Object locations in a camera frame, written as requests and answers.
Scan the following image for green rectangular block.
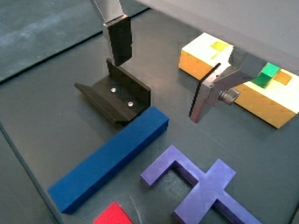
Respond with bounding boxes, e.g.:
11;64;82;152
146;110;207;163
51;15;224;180
252;63;281;88

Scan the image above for yellow slotted board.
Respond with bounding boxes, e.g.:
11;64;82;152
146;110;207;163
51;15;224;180
179;33;299;128

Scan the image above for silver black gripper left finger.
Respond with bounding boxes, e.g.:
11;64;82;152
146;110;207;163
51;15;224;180
90;0;133;67

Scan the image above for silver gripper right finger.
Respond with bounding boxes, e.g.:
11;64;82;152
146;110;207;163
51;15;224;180
190;53;268;123

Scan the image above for blue rectangular block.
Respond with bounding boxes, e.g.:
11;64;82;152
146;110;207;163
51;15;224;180
49;107;170;214

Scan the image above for purple puzzle piece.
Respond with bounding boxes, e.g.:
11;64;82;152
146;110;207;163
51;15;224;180
141;145;262;224

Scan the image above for red puzzle piece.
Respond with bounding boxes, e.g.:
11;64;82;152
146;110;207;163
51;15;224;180
94;202;134;224

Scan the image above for black angle bracket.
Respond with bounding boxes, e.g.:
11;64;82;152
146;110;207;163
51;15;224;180
75;59;151;125

